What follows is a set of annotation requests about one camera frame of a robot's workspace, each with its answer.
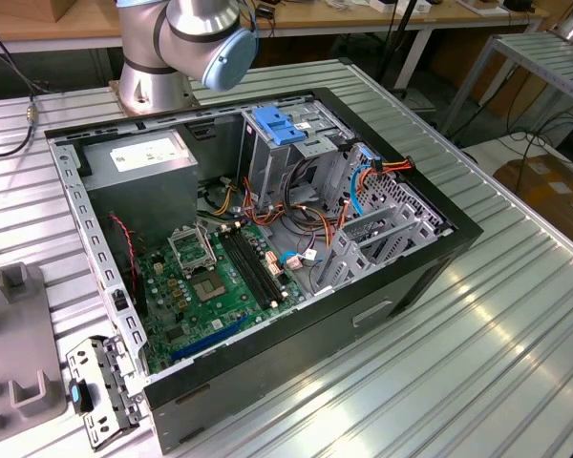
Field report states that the blue data wire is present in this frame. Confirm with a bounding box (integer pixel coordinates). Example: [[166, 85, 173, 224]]
[[350, 145, 382, 219]]

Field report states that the orange red yellow power wire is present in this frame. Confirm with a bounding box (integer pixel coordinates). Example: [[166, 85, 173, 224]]
[[327, 156, 415, 249]]

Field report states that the perforated metal disk bay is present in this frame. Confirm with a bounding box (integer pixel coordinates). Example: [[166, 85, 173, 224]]
[[314, 142, 455, 295]]

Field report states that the black RAM slot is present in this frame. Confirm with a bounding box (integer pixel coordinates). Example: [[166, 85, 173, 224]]
[[225, 225, 280, 307], [231, 224, 285, 303], [221, 226, 274, 310], [236, 223, 290, 301]]

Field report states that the grey metal drive cage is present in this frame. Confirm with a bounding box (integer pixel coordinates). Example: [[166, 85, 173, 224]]
[[241, 102, 352, 214]]

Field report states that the metal socket cover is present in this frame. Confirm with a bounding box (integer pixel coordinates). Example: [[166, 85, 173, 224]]
[[167, 224, 220, 277]]

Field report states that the CPU socket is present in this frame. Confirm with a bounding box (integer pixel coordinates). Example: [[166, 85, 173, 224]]
[[190, 270, 229, 304]]

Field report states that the blue plastic cage latch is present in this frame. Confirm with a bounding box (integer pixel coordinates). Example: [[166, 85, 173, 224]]
[[251, 107, 308, 147]]

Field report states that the green motherboard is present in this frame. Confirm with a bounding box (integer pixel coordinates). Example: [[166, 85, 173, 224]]
[[136, 221, 307, 376]]

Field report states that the black PC case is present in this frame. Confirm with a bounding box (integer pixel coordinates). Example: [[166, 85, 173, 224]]
[[43, 87, 485, 455]]

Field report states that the blue expansion slot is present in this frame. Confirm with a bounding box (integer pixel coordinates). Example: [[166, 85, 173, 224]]
[[170, 314, 249, 364]]

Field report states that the grey power supply unit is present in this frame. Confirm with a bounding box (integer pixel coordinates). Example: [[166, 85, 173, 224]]
[[78, 129, 201, 244]]

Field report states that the black case fan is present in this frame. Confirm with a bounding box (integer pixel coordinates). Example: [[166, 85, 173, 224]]
[[107, 212, 149, 316]]

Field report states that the long wooden desk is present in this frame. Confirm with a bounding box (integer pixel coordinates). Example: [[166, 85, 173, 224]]
[[0, 0, 550, 54]]

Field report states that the black tripod stand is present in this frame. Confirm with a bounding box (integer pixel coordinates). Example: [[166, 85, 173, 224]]
[[376, 0, 435, 114]]

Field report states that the large cardboard box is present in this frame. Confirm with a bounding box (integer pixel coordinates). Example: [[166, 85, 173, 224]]
[[494, 153, 573, 239]]

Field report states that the black latch with blue tab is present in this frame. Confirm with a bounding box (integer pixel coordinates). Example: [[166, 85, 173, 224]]
[[69, 380, 96, 414]]

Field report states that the grey parts rack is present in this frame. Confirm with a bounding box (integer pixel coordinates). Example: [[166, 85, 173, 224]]
[[0, 261, 69, 430]]

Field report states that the small cardboard box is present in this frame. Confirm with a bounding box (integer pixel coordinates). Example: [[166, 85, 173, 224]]
[[52, 0, 80, 23]]

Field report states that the short thin blue wire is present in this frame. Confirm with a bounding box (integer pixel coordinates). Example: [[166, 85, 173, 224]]
[[279, 250, 326, 273]]

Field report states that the black and orange wire bundle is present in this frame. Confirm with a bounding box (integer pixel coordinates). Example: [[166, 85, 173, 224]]
[[241, 159, 338, 249]]

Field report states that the yellow black power wire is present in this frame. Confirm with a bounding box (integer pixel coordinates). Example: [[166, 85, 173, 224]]
[[204, 176, 243, 216]]

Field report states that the red black twisted wire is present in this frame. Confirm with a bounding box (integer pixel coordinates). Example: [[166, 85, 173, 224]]
[[108, 213, 139, 292]]

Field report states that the metal card retention bracket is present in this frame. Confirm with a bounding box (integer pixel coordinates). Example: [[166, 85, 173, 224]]
[[65, 333, 149, 452]]

